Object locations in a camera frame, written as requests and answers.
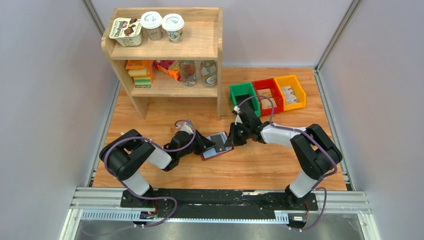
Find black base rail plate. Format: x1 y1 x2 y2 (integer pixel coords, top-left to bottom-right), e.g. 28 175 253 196
120 188 319 228

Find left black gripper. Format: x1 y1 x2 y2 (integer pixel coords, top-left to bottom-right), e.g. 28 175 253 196
178 129 218 159

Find right clear glass bottle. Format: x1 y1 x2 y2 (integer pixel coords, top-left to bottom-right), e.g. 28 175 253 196
200 60 217 88

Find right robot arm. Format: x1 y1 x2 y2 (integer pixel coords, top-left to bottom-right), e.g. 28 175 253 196
225 109 343 210

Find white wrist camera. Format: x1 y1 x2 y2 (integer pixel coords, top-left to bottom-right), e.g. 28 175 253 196
174 121 194 135
232 105 243 125

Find Chobani yogurt tub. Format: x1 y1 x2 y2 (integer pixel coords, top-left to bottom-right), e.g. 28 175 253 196
108 17 143 47

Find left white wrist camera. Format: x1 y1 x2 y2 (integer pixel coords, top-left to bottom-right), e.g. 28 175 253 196
174 121 194 135

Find green plastic bin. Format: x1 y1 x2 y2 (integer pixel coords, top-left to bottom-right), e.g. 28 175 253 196
229 82 261 117

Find dark credit card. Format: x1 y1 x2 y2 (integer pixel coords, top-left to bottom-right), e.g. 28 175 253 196
235 94 255 109
210 132 230 154

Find cardboard pieces in red bin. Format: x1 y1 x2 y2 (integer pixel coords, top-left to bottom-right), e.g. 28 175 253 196
257 88 277 110

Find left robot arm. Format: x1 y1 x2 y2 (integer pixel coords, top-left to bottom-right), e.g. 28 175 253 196
99 129 216 208

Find white packet in yellow bin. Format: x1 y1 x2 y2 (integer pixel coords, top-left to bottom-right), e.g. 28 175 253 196
281 86 299 105

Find red leather card holder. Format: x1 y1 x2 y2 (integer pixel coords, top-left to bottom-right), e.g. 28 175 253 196
201 131 234 161

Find left white-lidded paper cup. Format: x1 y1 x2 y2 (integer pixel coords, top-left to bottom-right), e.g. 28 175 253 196
141 11 163 41

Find orange snack box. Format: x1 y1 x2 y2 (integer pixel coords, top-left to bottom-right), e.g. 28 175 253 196
153 60 181 82

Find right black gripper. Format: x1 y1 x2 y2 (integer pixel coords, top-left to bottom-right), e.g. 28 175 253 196
224 122 250 148

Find yellow plastic bin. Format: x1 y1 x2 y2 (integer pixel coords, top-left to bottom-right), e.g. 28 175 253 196
274 74 307 112

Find white-lidded paper cup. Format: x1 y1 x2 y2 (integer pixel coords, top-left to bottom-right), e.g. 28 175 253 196
141 11 163 41
161 13 185 44

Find right white-lidded paper cup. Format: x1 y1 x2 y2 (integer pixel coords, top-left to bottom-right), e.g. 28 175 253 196
161 13 185 44

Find left clear glass bottle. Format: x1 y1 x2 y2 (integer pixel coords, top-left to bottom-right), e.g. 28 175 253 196
179 60 197 87

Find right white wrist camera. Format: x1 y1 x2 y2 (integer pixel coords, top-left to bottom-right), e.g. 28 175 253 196
232 105 243 125

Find clear glass bottle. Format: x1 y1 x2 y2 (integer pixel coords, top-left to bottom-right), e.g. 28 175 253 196
179 60 197 87
200 60 217 88

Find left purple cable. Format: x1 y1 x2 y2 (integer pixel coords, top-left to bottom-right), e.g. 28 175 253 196
103 119 197 229

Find wooden two-tier shelf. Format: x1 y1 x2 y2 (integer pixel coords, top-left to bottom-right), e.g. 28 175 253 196
101 7 223 120

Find red plastic bin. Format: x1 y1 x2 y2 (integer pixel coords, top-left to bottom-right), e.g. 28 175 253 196
252 78 284 116

